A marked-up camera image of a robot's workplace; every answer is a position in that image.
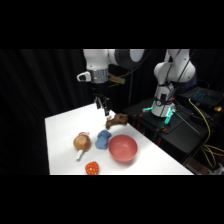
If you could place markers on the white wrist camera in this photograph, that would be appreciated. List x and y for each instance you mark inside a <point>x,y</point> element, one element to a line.
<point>83,76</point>

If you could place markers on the small yellow object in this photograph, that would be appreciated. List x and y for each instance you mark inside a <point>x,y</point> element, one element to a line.
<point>217,108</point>

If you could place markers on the red dotted ball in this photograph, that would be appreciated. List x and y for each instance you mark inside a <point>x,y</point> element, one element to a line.
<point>92,168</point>

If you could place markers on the black laptop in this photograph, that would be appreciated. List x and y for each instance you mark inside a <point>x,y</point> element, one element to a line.
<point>203,96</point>

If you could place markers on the blue plush toy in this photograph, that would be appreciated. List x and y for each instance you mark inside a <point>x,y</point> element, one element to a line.
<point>103,140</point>

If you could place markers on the small red green toy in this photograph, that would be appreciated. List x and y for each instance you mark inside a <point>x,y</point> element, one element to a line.
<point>84,133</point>

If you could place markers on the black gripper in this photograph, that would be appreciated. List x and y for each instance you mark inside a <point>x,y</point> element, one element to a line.
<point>100,89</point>

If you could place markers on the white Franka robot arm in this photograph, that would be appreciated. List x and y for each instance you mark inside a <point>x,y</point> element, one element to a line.
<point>96,60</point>

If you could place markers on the brown toy drumstick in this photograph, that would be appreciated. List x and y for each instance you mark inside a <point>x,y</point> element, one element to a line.
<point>82,143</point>

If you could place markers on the black robot stand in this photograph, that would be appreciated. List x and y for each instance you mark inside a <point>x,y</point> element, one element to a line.
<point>180,136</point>

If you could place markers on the pink bowl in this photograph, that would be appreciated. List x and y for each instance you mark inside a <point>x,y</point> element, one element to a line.
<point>122,148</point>

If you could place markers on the brown plush toy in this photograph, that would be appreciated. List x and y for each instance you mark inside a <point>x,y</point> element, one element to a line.
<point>117,120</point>

